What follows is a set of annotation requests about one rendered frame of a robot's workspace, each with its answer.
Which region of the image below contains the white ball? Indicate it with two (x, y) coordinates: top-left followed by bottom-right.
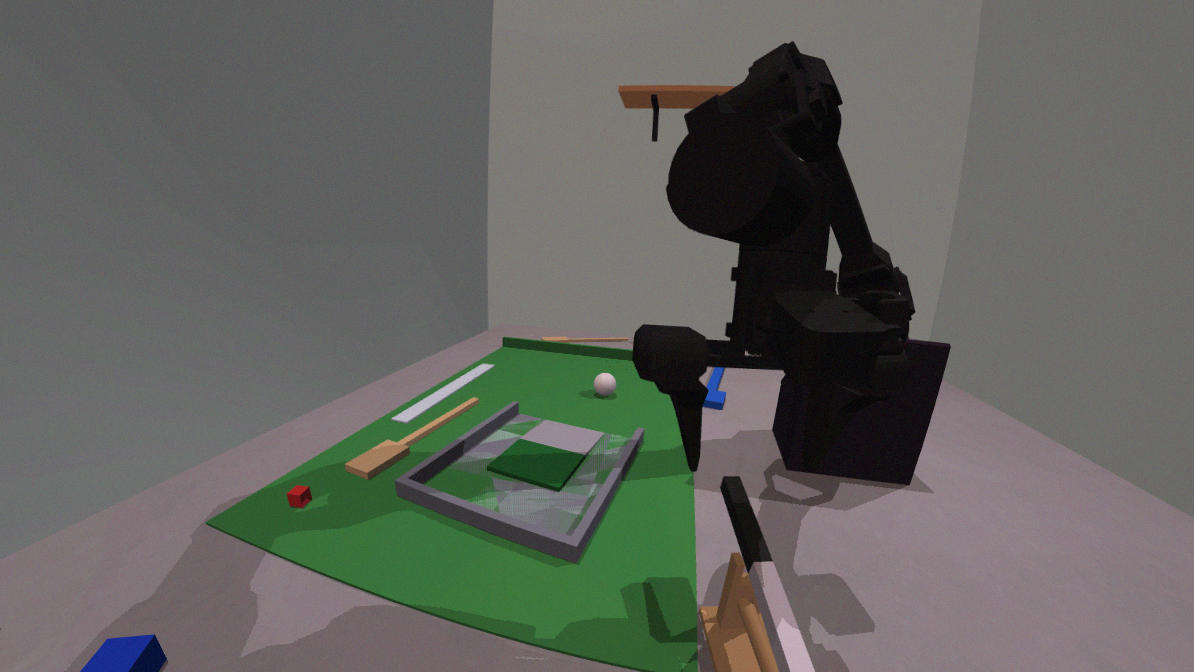
(593, 372), (616, 396)

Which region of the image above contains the green flat mat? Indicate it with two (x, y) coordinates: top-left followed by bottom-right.
(207, 347), (698, 672)

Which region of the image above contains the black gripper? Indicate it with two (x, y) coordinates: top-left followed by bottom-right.
(632, 249), (911, 471)

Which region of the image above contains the white flat bar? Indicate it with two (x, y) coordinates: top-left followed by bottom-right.
(390, 364), (494, 423)

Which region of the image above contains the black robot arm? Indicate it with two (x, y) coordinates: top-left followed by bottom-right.
(666, 41), (916, 386)

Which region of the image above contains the red cube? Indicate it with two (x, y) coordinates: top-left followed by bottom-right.
(287, 485), (312, 508)

